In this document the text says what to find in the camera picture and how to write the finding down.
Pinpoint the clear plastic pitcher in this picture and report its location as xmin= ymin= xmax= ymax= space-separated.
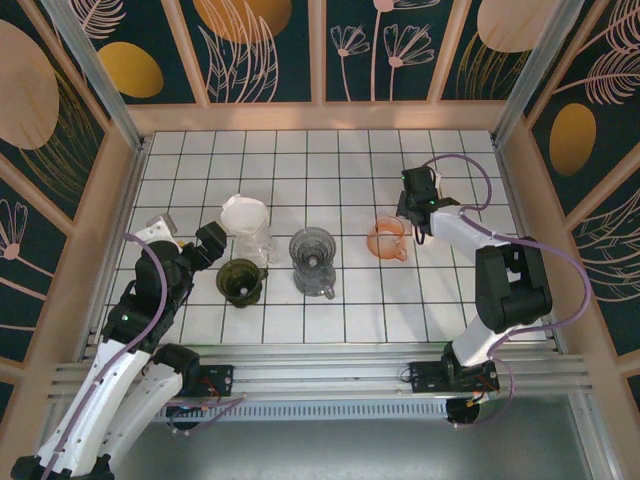
xmin=233 ymin=234 xmax=280 ymax=267

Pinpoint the white paper coffee filter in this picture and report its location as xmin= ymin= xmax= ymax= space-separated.
xmin=220 ymin=194 xmax=268 ymax=235

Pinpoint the green transparent coffee dripper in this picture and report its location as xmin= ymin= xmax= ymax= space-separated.
xmin=214 ymin=258 xmax=270 ymax=309

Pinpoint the clear plastic coffee dripper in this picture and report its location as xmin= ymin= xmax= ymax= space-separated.
xmin=222 ymin=199 xmax=275 ymax=247

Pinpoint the gray transparent coffee dripper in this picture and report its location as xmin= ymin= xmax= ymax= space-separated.
xmin=288 ymin=227 xmax=337 ymax=276

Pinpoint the orange transparent pitcher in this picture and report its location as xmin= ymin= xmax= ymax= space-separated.
xmin=367 ymin=214 xmax=411 ymax=262

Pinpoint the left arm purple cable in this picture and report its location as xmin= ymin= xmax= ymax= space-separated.
xmin=38 ymin=232 xmax=249 ymax=480

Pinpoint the aluminium side rail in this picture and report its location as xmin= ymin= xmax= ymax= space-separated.
xmin=77 ymin=137 xmax=154 ymax=364
xmin=493 ymin=139 xmax=564 ymax=349

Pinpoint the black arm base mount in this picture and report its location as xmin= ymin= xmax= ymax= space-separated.
xmin=197 ymin=363 xmax=236 ymax=399
xmin=407 ymin=360 xmax=449 ymax=396

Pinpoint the aluminium frame rail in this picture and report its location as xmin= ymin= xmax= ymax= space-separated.
xmin=52 ymin=343 xmax=596 ymax=404

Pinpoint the aluminium corner post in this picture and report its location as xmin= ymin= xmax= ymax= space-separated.
xmin=492 ymin=0 xmax=584 ymax=149
xmin=38 ymin=0 xmax=149 ymax=151

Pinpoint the slotted white cable duct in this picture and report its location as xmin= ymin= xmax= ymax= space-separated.
xmin=144 ymin=402 xmax=449 ymax=424

